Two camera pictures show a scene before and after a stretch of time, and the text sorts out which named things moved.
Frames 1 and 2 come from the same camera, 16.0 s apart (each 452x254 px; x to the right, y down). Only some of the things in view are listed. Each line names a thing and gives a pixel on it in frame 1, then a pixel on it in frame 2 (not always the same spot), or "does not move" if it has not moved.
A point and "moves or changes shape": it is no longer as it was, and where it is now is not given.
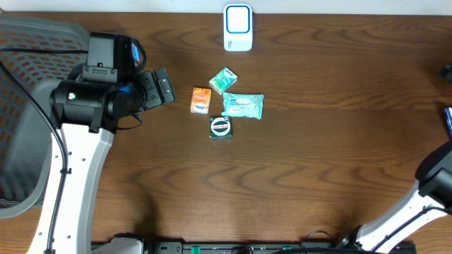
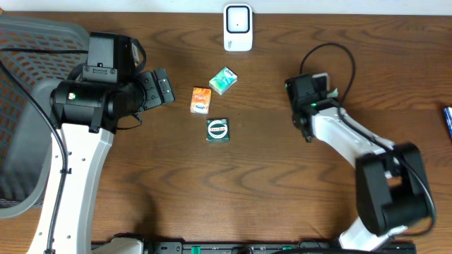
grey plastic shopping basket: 40,51 does not move
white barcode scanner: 238,27 does not move
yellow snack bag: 448,117 does not move
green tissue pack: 223,80 does not move
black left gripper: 150,82 does not move
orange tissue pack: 200,100 does not move
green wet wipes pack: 247,105 → 333,94
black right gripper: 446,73 → 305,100
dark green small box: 220,128 moves or changes shape
